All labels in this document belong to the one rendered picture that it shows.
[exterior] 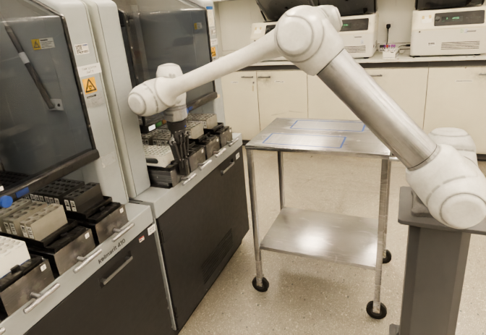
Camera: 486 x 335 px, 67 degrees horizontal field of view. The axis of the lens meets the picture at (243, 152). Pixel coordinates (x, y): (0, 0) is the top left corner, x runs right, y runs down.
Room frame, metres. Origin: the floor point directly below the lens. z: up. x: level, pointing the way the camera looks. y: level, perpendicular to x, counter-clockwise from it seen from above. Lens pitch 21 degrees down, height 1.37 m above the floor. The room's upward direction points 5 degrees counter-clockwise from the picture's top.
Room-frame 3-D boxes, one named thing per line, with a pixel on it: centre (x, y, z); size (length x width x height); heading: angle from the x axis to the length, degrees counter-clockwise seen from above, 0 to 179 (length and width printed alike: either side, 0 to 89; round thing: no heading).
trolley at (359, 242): (1.63, -0.38, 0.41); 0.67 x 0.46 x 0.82; 65
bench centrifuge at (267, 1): (3.90, -0.54, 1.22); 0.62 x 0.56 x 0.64; 153
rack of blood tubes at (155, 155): (1.48, 0.43, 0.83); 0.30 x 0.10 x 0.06; 65
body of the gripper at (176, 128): (1.40, 0.25, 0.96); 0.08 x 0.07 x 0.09; 155
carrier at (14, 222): (0.97, 0.64, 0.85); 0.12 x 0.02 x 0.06; 155
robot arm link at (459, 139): (1.09, -0.65, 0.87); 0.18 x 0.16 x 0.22; 159
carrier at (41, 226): (0.94, 0.58, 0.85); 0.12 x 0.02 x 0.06; 156
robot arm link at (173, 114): (1.40, 0.25, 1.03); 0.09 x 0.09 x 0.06
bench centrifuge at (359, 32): (3.66, -1.07, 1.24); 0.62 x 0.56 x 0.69; 156
